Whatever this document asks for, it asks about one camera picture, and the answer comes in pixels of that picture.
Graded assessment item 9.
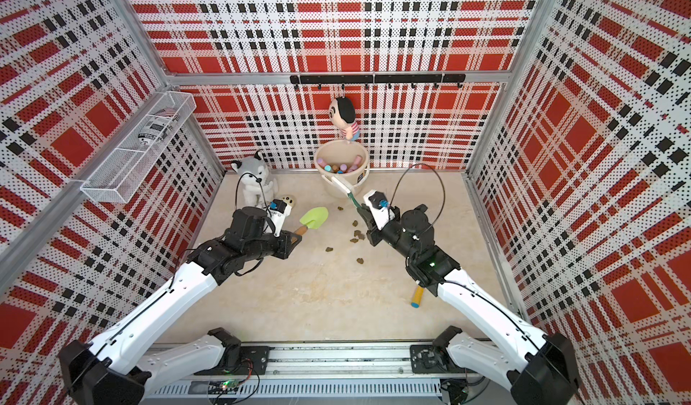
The panda face squishy ball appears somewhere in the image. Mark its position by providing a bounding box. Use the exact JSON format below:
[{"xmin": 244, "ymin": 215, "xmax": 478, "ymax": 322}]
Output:
[{"xmin": 282, "ymin": 195, "xmax": 295, "ymax": 207}]

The green circuit board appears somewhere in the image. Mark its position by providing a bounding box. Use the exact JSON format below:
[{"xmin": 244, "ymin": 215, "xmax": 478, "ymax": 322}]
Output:
[{"xmin": 208, "ymin": 380, "xmax": 239, "ymax": 396}]

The light green trowel wooden handle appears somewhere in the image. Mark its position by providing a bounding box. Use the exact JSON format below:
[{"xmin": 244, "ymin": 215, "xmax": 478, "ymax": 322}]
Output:
[{"xmin": 294, "ymin": 207, "xmax": 329, "ymax": 236}]

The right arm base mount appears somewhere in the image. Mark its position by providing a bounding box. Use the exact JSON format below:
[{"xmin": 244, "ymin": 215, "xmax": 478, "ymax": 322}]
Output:
[{"xmin": 410, "ymin": 326, "xmax": 465, "ymax": 374}]

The can in shelf basket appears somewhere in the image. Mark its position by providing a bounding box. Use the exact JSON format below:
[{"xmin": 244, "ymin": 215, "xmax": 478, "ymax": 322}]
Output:
[{"xmin": 138, "ymin": 108, "xmax": 177, "ymax": 146}]

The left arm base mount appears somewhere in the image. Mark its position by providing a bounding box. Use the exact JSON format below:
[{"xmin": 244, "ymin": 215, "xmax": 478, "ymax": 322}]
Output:
[{"xmin": 195, "ymin": 328, "xmax": 271, "ymax": 376}]

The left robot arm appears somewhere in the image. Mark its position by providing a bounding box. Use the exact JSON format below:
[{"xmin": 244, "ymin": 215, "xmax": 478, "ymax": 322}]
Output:
[{"xmin": 59, "ymin": 199, "xmax": 302, "ymax": 404}]

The purple square trowel pink handle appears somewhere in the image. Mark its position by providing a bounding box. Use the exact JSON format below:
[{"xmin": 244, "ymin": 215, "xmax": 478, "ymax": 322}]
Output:
[{"xmin": 352, "ymin": 156, "xmax": 363, "ymax": 169}]

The grey white husky plush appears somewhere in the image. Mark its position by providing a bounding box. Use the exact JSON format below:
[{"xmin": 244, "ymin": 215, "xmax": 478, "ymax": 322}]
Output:
[{"xmin": 230, "ymin": 150, "xmax": 279, "ymax": 208}]

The beige plastic bucket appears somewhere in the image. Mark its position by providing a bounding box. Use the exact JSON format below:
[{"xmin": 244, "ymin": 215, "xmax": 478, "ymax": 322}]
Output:
[{"xmin": 314, "ymin": 139, "xmax": 371, "ymax": 198}]

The white brush green handle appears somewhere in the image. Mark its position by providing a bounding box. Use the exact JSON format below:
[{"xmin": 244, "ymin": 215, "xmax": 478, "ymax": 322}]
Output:
[{"xmin": 330, "ymin": 175, "xmax": 360, "ymax": 208}]

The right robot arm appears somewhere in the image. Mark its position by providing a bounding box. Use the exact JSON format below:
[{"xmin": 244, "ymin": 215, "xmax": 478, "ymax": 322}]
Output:
[{"xmin": 357, "ymin": 204, "xmax": 581, "ymax": 404}]

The doll with black hat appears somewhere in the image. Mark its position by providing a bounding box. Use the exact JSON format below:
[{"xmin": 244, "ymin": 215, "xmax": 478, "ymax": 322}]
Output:
[{"xmin": 329, "ymin": 96, "xmax": 360, "ymax": 142}]

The black hook rail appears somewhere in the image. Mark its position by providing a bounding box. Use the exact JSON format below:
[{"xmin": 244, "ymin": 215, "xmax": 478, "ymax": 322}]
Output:
[{"xmin": 289, "ymin": 73, "xmax": 467, "ymax": 86}]

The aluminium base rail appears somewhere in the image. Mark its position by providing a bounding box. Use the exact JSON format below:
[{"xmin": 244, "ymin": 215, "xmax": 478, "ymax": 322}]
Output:
[{"xmin": 143, "ymin": 341, "xmax": 497, "ymax": 404}]

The green trowel yellow handle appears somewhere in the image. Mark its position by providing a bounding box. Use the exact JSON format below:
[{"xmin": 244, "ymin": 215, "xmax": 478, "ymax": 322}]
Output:
[{"xmin": 410, "ymin": 285, "xmax": 425, "ymax": 309}]

